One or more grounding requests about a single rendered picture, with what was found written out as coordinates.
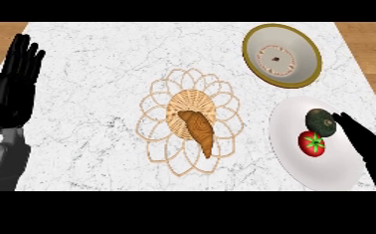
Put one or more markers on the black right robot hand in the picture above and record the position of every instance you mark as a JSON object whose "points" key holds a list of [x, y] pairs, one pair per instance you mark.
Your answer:
{"points": [[362, 138]]}

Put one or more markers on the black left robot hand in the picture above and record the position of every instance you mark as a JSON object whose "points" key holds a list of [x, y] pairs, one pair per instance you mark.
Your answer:
{"points": [[17, 78]]}

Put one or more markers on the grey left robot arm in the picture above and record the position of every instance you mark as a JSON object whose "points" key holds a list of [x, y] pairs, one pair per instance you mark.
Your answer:
{"points": [[12, 158]]}

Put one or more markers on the red tomato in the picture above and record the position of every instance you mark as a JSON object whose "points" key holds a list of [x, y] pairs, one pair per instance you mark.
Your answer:
{"points": [[312, 143]]}

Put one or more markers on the white plate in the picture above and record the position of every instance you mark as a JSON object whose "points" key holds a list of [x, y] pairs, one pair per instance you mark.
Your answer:
{"points": [[313, 165]]}

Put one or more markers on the white bowl with gold rim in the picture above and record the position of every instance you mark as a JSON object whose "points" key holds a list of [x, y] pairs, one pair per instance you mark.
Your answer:
{"points": [[282, 55]]}

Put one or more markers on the dark green avocado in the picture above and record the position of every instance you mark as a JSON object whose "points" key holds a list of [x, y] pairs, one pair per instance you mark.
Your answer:
{"points": [[320, 122]]}

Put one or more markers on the brown croissant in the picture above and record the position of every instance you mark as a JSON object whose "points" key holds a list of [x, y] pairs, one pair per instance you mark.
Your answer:
{"points": [[200, 131]]}

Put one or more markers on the wicker flower-shaped basket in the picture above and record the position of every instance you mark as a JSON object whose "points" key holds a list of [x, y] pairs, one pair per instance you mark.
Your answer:
{"points": [[189, 121]]}

